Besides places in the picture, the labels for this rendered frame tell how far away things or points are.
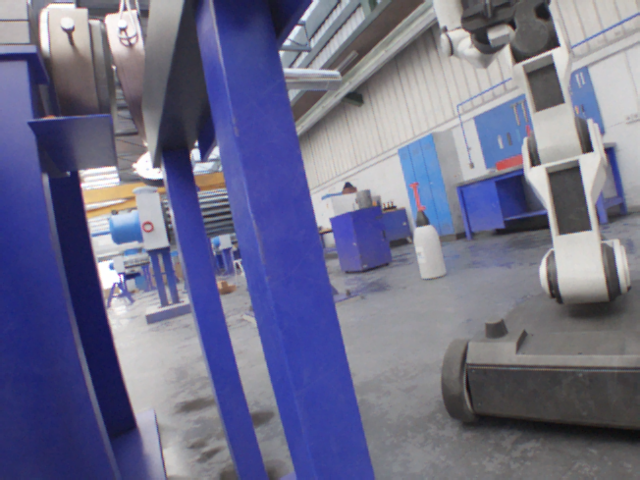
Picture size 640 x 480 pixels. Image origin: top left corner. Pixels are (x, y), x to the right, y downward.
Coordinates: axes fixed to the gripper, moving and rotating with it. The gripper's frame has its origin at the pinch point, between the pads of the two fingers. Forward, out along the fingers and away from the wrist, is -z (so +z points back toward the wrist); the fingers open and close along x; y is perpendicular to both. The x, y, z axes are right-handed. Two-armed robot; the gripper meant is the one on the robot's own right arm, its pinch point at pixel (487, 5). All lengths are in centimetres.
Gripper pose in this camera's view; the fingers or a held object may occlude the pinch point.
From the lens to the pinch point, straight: 92.4
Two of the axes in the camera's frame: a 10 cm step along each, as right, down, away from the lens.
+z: 4.3, -1.0, 9.0
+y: -2.2, -9.8, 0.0
